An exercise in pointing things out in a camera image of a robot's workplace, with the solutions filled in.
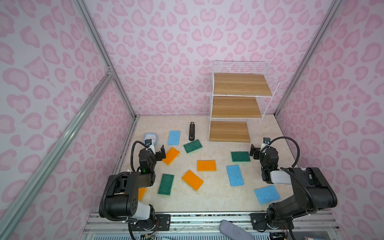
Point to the orange sponge front centre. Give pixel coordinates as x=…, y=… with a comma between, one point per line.
x=192, y=180

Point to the blue sponge centre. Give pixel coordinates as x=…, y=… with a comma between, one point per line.
x=235, y=176

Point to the white wire wooden shelf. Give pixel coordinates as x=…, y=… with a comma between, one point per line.
x=240, y=97

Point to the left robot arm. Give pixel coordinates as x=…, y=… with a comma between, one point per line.
x=120, y=200

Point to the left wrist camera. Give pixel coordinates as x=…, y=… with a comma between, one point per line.
x=150, y=145

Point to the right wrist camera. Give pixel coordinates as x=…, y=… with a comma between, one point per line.
x=265, y=143

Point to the grey cloth object front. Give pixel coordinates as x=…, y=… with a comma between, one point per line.
x=234, y=232

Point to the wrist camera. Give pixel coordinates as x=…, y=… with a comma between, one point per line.
x=265, y=143
x=150, y=145

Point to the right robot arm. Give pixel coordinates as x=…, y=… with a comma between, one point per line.
x=311, y=190

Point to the blue sponge back left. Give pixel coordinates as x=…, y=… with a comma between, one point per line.
x=174, y=138

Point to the orange sponge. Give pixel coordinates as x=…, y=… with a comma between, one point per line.
x=142, y=192
x=206, y=166
x=171, y=155
x=192, y=180

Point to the blue square timer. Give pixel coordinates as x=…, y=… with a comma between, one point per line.
x=151, y=136

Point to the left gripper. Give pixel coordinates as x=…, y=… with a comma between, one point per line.
x=159, y=154

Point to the orange sponge front left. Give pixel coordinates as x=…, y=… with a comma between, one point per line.
x=142, y=192

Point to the green sponge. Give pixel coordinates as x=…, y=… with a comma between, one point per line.
x=240, y=157
x=193, y=146
x=165, y=187

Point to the orange sponge left back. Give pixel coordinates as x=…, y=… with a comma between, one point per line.
x=171, y=155

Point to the black stapler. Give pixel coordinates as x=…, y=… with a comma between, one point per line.
x=192, y=132

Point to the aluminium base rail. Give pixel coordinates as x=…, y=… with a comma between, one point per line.
x=207, y=226

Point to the blue sponge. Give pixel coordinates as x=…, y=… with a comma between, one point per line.
x=235, y=176
x=174, y=138
x=267, y=194

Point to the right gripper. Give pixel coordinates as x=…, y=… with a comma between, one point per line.
x=258, y=151

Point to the blue sponge front right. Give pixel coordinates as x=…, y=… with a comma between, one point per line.
x=267, y=194

